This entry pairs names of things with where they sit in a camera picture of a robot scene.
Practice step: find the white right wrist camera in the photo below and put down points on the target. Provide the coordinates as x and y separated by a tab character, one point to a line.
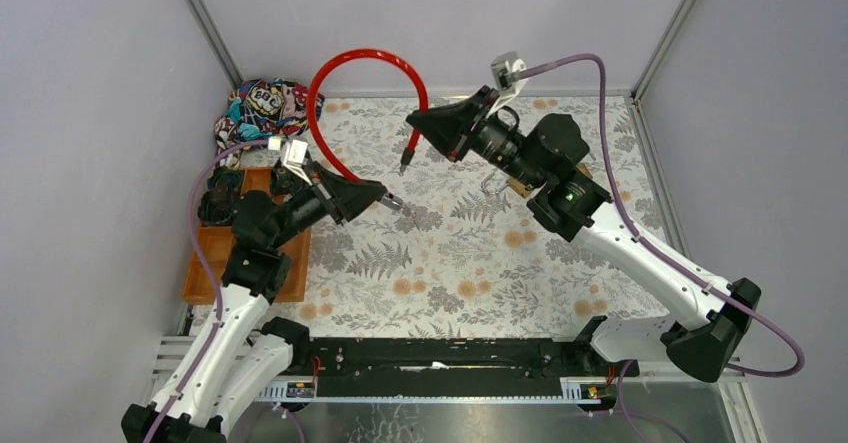
506	69

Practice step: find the orange wooden compartment tray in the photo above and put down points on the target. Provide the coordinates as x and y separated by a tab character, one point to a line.
216	243

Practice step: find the red cable lock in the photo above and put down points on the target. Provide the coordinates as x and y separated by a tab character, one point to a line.
345	132

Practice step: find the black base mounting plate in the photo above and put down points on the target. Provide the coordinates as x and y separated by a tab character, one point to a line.
353	369

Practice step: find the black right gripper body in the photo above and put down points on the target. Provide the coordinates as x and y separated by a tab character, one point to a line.
498	144

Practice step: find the brass padlock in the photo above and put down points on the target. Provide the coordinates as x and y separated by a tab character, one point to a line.
497	182
583	169

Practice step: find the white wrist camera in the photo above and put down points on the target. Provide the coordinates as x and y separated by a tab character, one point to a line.
292	158
506	69

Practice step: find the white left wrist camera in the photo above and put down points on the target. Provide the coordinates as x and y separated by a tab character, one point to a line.
292	158

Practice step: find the silver keys of cable lock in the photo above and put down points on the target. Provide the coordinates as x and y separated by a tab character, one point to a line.
407	213

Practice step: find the aluminium frame rail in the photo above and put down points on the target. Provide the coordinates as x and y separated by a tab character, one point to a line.
204	21

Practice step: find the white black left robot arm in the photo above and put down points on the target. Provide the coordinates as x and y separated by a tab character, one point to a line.
212	388

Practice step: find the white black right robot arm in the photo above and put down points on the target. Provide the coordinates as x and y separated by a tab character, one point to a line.
706	318

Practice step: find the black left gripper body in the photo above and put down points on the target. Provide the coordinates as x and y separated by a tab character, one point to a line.
329	197

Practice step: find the floral patterned table mat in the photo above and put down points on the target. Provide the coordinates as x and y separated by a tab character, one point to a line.
475	266

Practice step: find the colourful comic print cloth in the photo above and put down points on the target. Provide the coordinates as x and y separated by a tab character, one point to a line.
259	109

